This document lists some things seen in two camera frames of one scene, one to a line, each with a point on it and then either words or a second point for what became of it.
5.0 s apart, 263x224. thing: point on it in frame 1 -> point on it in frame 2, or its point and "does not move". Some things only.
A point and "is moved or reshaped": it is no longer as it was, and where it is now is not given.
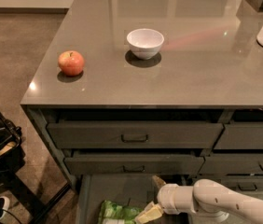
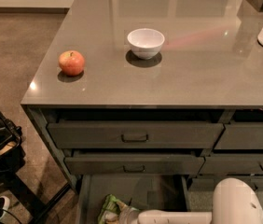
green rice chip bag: (111, 213) is moved or reshaped
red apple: (71, 63) does not move
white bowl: (145, 43) does not move
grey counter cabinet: (141, 89) does not move
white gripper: (165, 197) -> (128, 217)
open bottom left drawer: (136, 190) does not move
